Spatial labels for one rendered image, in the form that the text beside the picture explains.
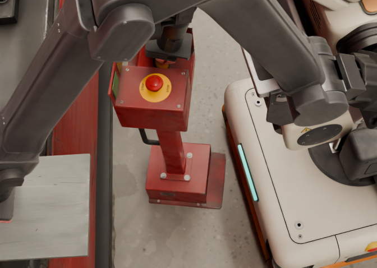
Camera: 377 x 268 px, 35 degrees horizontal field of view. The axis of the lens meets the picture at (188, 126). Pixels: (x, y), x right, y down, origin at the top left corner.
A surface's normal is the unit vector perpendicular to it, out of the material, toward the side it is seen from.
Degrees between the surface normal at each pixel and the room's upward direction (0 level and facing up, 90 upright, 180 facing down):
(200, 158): 4
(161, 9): 92
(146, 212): 0
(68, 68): 91
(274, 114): 90
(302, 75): 84
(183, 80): 0
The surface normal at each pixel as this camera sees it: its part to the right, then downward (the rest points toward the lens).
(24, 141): 0.24, 0.83
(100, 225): -0.06, -0.40
